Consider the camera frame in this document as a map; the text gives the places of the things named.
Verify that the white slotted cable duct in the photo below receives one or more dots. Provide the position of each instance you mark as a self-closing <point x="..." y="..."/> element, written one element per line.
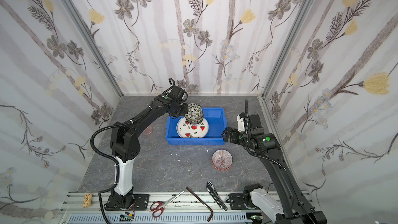
<point x="168" y="218"/>

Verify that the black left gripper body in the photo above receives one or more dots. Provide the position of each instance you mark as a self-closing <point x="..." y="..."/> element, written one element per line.
<point x="181" y="109"/>

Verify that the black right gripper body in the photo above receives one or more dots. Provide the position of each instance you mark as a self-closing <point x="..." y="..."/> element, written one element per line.
<point x="228" y="135"/>

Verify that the pink glass cup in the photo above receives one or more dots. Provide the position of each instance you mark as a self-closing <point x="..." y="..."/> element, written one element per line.
<point x="148" y="130"/>

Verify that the blue plastic bin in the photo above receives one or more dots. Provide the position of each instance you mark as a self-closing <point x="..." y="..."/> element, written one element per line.
<point x="217" y="122"/>

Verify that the red handled scissors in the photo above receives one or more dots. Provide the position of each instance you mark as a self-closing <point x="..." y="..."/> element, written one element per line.
<point x="157" y="208"/>

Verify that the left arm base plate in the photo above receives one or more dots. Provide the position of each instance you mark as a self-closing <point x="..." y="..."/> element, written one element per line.
<point x="136" y="201"/>

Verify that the red rimmed bowl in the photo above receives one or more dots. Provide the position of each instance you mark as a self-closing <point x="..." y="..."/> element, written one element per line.
<point x="222" y="160"/>

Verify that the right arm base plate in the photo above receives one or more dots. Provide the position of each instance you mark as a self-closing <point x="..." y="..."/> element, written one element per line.
<point x="242" y="201"/>

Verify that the dark bent metal bar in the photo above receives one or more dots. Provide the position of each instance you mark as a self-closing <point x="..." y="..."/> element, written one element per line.
<point x="202" y="202"/>

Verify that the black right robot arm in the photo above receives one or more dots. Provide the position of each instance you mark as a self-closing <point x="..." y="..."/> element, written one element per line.
<point x="292" y="207"/>

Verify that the aluminium front rail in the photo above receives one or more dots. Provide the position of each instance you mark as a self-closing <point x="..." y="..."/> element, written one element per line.
<point x="186" y="202"/>

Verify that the small wooden block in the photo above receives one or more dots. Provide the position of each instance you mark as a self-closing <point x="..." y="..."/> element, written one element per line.
<point x="87" y="200"/>

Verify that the white watermelon plate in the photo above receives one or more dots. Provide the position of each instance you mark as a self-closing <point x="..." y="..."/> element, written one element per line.
<point x="187" y="130"/>

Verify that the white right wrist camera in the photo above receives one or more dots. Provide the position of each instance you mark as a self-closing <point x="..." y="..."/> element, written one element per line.
<point x="241" y="122"/>

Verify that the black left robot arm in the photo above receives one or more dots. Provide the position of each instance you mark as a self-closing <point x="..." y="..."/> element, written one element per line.
<point x="125" y="145"/>

